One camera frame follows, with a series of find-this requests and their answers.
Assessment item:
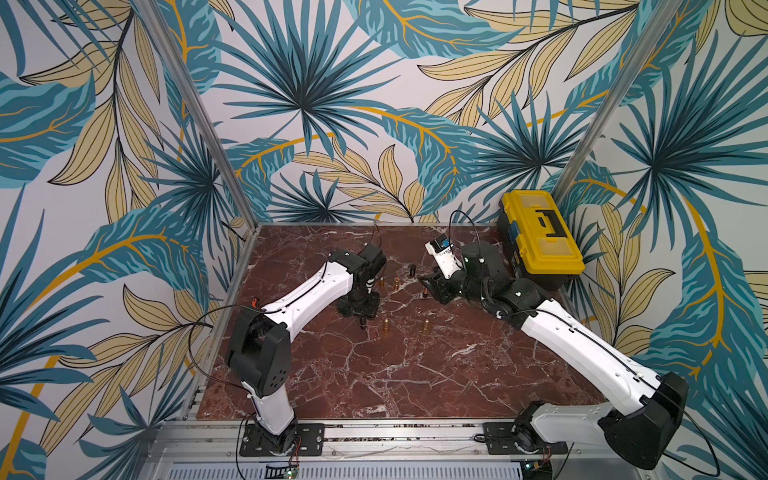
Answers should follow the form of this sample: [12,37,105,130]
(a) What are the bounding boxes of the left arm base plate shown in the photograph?
[237,423,326,458]

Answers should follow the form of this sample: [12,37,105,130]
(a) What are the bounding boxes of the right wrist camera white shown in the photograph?
[425,234,463,280]

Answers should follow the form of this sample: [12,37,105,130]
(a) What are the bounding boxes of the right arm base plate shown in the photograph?
[480,422,569,456]

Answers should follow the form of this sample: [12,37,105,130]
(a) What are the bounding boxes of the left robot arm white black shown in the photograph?
[225,244,386,450]

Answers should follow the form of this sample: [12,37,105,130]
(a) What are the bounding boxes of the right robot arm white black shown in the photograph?
[420,235,689,470]

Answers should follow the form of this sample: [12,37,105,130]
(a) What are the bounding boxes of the yellow black toolbox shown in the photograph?
[497,190,585,291]

